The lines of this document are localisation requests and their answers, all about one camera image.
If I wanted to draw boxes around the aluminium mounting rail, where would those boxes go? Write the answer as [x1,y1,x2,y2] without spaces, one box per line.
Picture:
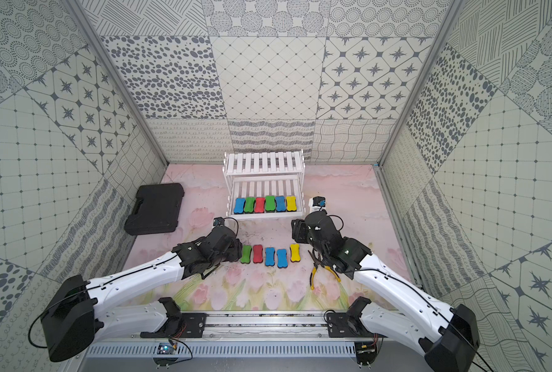
[77,308,458,343]

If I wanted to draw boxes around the green eraser top shelf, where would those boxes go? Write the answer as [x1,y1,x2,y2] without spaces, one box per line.
[240,245,253,264]

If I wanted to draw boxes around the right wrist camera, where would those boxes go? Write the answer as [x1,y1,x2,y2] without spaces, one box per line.
[308,196,326,213]

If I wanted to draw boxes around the white cable duct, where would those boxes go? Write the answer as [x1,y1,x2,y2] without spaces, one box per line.
[87,340,355,358]

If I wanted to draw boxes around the yellow eraser top shelf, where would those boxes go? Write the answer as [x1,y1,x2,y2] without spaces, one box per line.
[290,243,301,263]

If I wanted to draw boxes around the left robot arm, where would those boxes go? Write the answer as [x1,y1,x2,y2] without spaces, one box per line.
[37,225,243,363]

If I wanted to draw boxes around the yellow eraser shelf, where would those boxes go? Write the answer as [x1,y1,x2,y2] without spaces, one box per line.
[290,243,301,263]
[285,196,298,212]

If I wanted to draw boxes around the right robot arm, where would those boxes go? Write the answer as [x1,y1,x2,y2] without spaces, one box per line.
[291,210,480,371]

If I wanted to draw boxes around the blue eraser shelf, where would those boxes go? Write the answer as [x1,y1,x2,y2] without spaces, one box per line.
[276,249,288,269]
[233,198,246,215]
[275,196,287,212]
[264,247,276,267]

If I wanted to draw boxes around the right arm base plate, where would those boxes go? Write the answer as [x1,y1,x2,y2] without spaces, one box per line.
[323,310,376,338]

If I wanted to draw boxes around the green eraser shelf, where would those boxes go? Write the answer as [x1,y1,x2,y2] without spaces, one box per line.
[240,245,253,264]
[243,197,256,214]
[264,195,276,212]

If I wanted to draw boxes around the white wooden two-tier shelf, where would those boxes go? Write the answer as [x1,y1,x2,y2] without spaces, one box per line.
[223,150,306,221]

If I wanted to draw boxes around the black plastic tool case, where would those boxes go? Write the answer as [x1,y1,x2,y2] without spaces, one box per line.
[124,183,184,236]

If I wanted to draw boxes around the red eraser shelf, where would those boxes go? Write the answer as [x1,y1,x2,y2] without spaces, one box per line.
[253,245,263,264]
[254,197,266,214]

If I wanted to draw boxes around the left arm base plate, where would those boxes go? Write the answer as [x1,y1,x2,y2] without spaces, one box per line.
[139,312,208,339]

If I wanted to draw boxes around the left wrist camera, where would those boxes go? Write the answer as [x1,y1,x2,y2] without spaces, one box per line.
[213,217,225,227]

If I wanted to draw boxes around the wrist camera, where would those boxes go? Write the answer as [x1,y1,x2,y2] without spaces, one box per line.
[308,196,326,213]
[213,217,225,227]

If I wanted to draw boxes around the yellow handled pliers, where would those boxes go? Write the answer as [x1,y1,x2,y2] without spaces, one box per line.
[308,251,341,291]

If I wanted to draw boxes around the blue eraser top shelf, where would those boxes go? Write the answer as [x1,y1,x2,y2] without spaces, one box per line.
[264,247,276,267]
[276,249,288,269]

